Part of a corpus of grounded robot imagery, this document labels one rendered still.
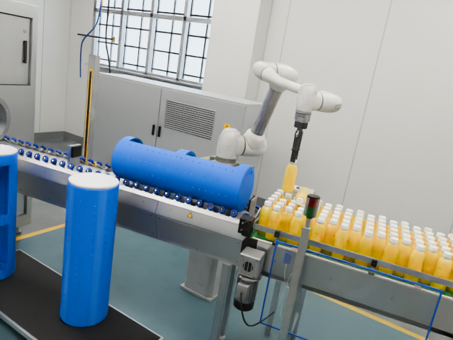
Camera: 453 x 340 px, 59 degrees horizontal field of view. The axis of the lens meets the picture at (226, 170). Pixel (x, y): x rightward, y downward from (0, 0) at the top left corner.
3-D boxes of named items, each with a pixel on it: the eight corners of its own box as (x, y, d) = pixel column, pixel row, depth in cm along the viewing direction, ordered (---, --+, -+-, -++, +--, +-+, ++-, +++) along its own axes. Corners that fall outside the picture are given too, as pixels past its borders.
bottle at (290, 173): (295, 192, 236) (301, 164, 232) (285, 192, 233) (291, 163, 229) (289, 189, 242) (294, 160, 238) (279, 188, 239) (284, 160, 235)
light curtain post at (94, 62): (79, 256, 348) (94, 54, 306) (85, 259, 346) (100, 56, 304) (75, 259, 343) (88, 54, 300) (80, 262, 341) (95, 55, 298)
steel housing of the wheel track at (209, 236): (7, 176, 333) (7, 135, 324) (253, 255, 263) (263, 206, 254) (-26, 183, 306) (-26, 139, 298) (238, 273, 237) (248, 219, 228)
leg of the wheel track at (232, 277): (218, 333, 279) (232, 251, 263) (226, 336, 277) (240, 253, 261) (215, 338, 273) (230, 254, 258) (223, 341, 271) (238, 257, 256)
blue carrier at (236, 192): (133, 175, 285) (139, 135, 280) (249, 207, 256) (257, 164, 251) (108, 179, 258) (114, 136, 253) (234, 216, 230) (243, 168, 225)
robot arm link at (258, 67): (263, 63, 257) (281, 66, 263) (251, 55, 271) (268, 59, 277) (257, 83, 262) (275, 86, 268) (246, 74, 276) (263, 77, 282)
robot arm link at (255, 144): (233, 147, 317) (257, 149, 326) (240, 160, 306) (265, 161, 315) (269, 57, 273) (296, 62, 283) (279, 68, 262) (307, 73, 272)
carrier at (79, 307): (100, 330, 241) (112, 303, 268) (112, 192, 219) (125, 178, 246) (52, 324, 240) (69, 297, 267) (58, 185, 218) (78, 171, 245)
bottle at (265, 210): (260, 229, 234) (265, 201, 230) (270, 233, 230) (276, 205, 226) (253, 232, 229) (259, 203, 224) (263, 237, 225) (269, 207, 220)
